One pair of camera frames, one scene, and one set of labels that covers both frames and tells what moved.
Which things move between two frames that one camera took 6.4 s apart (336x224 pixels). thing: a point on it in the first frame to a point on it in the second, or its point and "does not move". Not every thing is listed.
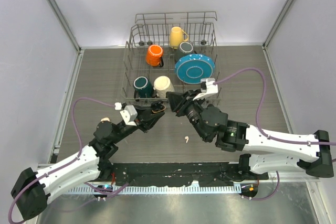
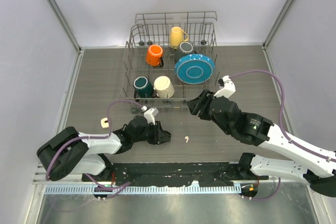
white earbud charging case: (105, 119) does not move
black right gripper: (179, 102) to (201, 102)
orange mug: (153, 56) does not move
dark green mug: (143, 88) does not move
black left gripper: (144, 113) to (159, 136)
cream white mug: (162, 84) does not move
